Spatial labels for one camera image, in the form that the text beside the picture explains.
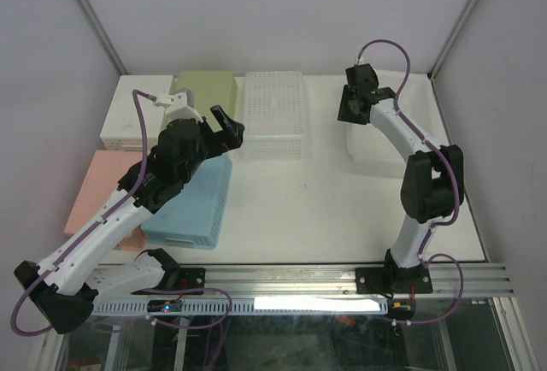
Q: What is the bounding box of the clear perforated basket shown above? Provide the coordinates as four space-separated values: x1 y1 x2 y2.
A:
237 71 311 162

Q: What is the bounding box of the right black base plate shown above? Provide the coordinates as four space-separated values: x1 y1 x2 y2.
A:
355 266 433 295

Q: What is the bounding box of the blue basket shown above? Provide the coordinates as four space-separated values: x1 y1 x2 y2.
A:
141 155 232 250

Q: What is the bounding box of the white slotted cable duct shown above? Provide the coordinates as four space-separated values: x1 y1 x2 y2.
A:
93 297 388 317

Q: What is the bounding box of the white bottom basket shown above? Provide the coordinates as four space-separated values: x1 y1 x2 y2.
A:
344 69 450 180

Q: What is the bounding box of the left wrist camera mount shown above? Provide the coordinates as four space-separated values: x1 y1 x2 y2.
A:
153 91 203 125

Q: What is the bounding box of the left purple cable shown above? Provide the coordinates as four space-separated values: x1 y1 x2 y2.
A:
9 89 157 338

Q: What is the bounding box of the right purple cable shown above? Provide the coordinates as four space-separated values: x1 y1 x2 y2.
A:
356 39 467 327

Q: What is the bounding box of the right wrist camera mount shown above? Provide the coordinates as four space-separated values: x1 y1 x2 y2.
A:
354 56 370 66

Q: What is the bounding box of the white perforated basket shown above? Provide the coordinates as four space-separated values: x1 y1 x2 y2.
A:
100 75 174 151

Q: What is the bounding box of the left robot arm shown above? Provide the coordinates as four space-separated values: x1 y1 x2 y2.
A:
15 105 245 334

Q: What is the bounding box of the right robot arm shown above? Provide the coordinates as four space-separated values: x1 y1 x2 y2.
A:
338 64 465 292

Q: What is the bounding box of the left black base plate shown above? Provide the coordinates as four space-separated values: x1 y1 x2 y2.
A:
132 266 206 296

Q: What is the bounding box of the purple cable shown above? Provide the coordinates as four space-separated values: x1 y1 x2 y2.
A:
356 39 467 327
9 89 157 338

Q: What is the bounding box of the pink perforated basket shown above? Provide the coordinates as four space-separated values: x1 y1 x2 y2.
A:
64 150 142 237

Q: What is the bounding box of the aluminium mounting rail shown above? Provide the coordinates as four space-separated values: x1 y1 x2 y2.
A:
85 264 512 303

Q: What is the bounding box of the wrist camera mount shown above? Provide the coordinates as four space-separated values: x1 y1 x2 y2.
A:
354 56 370 66
153 91 203 125

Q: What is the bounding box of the green perforated basket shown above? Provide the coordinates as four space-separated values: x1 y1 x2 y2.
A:
162 71 238 132

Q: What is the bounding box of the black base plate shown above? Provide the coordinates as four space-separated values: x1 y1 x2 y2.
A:
355 266 433 295
132 266 206 296

